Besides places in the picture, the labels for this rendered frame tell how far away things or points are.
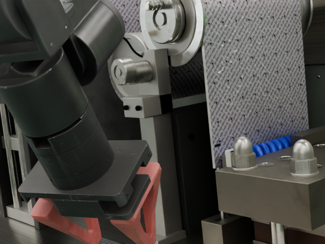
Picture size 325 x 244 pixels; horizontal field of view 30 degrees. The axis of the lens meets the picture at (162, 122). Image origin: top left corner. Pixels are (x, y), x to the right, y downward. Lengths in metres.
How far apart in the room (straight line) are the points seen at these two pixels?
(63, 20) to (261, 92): 0.59
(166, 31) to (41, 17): 0.51
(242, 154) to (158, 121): 0.16
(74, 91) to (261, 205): 0.42
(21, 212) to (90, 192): 0.72
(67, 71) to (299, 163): 0.42
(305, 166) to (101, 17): 0.39
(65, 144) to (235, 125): 0.51
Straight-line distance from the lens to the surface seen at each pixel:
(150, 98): 0.92
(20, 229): 1.16
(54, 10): 0.43
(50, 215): 0.53
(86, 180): 0.49
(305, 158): 0.79
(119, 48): 1.06
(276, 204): 0.80
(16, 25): 0.41
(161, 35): 0.92
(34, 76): 0.44
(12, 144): 1.20
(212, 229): 0.93
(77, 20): 0.49
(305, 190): 0.77
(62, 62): 0.45
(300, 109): 1.07
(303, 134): 0.99
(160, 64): 0.93
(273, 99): 1.01
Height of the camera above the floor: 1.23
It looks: 8 degrees down
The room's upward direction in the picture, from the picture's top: 6 degrees counter-clockwise
